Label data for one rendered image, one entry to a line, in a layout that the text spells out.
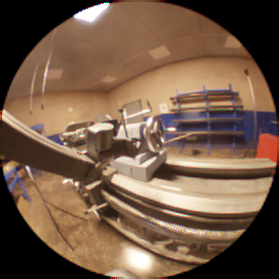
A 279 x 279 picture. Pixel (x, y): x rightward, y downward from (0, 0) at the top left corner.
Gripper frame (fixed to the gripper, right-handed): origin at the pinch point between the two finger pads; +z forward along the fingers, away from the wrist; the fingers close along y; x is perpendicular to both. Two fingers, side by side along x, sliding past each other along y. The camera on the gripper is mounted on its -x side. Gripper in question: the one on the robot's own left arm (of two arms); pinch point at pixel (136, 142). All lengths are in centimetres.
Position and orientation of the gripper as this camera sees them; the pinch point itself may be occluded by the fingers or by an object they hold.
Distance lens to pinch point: 41.0
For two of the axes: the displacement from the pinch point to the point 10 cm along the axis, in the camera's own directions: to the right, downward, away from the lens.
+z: 5.9, -2.3, 7.7
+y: -8.0, -0.1, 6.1
